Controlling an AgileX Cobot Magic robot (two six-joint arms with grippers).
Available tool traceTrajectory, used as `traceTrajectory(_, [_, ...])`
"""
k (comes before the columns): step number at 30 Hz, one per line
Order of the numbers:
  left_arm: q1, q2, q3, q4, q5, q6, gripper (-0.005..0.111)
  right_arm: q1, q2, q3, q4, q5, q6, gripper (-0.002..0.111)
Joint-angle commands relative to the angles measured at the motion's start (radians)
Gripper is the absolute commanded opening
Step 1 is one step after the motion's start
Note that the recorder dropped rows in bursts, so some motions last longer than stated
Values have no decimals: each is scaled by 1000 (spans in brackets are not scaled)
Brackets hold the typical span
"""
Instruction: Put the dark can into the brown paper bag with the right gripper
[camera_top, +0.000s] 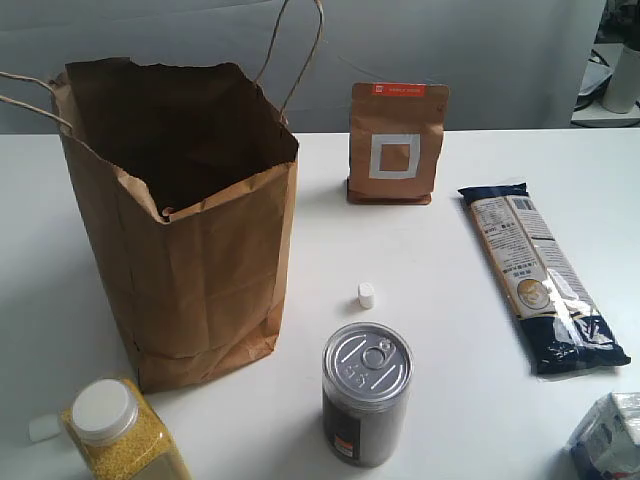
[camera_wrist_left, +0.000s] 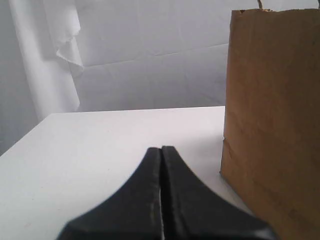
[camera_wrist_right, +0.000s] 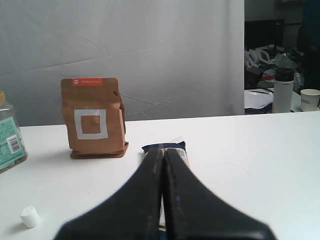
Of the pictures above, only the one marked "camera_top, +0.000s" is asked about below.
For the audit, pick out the dark blue spaghetti packet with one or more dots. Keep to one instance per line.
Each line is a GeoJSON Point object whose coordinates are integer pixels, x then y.
{"type": "Point", "coordinates": [563, 328]}

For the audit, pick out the white cylinder in background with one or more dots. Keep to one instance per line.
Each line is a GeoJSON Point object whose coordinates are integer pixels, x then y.
{"type": "Point", "coordinates": [623, 89]}

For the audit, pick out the yellow millet jar white lid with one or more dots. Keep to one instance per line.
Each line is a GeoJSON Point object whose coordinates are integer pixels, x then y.
{"type": "Point", "coordinates": [119, 435]}

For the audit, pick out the brown kraft stand-up pouch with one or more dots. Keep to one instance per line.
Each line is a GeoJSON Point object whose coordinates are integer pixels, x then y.
{"type": "Point", "coordinates": [396, 136]}

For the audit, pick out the clear can with metal lid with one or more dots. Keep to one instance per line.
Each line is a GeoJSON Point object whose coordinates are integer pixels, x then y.
{"type": "Point", "coordinates": [366, 375]}

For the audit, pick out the small white cylinder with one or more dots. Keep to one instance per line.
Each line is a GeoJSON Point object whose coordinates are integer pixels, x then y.
{"type": "Point", "coordinates": [366, 295]}

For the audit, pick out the blue white carton pack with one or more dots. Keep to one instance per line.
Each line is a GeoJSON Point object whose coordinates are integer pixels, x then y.
{"type": "Point", "coordinates": [605, 444]}

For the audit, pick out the small white block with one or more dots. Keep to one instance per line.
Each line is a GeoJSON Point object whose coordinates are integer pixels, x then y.
{"type": "Point", "coordinates": [43, 428]}

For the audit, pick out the brown paper bag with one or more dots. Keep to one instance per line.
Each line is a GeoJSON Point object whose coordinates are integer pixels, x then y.
{"type": "Point", "coordinates": [185, 178]}

